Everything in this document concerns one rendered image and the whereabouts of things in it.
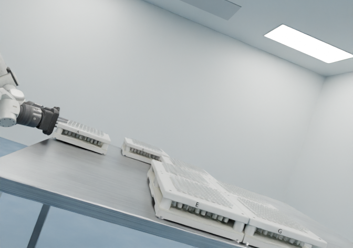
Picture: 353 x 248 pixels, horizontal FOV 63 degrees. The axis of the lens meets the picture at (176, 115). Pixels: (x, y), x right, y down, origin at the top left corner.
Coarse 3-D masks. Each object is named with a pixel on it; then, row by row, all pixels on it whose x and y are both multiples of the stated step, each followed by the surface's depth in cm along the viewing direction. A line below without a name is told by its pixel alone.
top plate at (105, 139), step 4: (60, 124) 127; (64, 124) 129; (64, 128) 128; (68, 128) 128; (72, 128) 129; (76, 128) 131; (76, 132) 129; (80, 132) 130; (84, 132) 130; (88, 132) 132; (88, 136) 131; (92, 136) 131; (96, 136) 132; (100, 136) 136; (104, 136) 142; (108, 136) 148; (100, 140) 132; (104, 140) 133; (108, 140) 134
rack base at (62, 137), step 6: (54, 132) 127; (72, 132) 147; (60, 138) 128; (66, 138) 128; (72, 138) 129; (78, 138) 136; (78, 144) 130; (84, 144) 131; (90, 144) 131; (96, 144) 137; (96, 150) 132; (102, 150) 133
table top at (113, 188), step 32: (0, 160) 74; (32, 160) 84; (64, 160) 98; (96, 160) 116; (128, 160) 142; (32, 192) 66; (64, 192) 68; (96, 192) 76; (128, 192) 87; (128, 224) 70; (160, 224) 71; (320, 224) 158
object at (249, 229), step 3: (246, 225) 79; (249, 225) 79; (246, 228) 79; (249, 228) 78; (252, 228) 78; (255, 228) 79; (246, 231) 79; (249, 231) 78; (252, 231) 78; (249, 234) 78; (252, 234) 78; (312, 246) 83; (315, 246) 82
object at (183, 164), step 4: (172, 160) 135; (176, 160) 144; (180, 160) 147; (176, 164) 131; (180, 164) 132; (184, 164) 135; (188, 164) 141; (192, 164) 148; (184, 168) 130; (188, 168) 131; (192, 168) 132; (196, 168) 138; (200, 168) 144; (196, 172) 131; (200, 172) 131; (204, 172) 135
